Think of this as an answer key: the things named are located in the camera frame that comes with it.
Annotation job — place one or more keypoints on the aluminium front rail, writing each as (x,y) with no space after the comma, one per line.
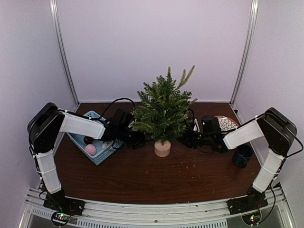
(208,214)

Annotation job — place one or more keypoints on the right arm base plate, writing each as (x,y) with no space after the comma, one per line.
(245,204)

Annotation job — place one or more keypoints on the round wooden tree base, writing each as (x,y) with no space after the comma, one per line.
(162,149)

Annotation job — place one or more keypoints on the floral patterned ceramic plate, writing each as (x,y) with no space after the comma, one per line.
(226,123)

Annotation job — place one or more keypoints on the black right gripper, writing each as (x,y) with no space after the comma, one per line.
(187,141)

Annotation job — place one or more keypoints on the white fluffy ornament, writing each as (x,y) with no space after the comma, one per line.
(105,145)

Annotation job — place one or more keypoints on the dark blue mug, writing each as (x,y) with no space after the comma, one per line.
(242,155)

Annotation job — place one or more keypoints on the left aluminium frame post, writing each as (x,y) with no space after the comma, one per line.
(63,55)

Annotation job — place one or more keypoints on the small green christmas tree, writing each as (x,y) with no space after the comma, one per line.
(163,112)

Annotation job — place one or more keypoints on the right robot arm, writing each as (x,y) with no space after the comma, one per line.
(272,128)

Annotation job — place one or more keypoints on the pink pompom ornament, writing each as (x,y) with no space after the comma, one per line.
(90,149)

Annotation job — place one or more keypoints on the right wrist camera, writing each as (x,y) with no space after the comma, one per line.
(196,127)

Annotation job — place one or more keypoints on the right aluminium frame post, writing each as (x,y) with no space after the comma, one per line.
(246,50)

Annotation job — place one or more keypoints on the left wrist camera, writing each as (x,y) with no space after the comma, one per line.
(121,118)

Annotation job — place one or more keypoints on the dark red bauble ornament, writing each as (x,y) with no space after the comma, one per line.
(88,140)

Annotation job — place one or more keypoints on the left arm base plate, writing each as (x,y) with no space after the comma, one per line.
(64,206)

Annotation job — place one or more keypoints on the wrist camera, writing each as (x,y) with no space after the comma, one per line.
(196,127)
(121,118)

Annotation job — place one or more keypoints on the light blue plastic basket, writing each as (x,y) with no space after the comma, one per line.
(100,155)

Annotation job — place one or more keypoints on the aluminium frame post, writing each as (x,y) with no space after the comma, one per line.
(63,55)
(246,50)

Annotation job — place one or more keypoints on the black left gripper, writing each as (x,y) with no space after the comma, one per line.
(140,138)

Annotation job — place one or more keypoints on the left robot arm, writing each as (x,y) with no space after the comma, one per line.
(50,121)

